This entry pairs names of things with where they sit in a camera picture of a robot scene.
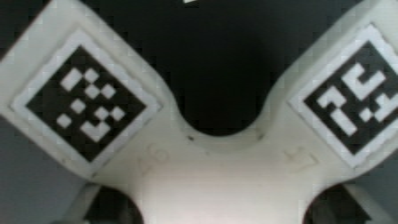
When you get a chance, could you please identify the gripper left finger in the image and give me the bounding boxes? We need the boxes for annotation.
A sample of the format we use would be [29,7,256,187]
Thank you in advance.
[61,184,144,224]

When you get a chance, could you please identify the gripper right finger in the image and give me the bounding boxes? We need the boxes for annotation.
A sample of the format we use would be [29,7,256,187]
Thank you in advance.
[302,184,386,224]

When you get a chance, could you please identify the white cross table base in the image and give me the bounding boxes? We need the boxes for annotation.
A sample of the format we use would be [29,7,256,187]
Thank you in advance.
[0,0,398,224]

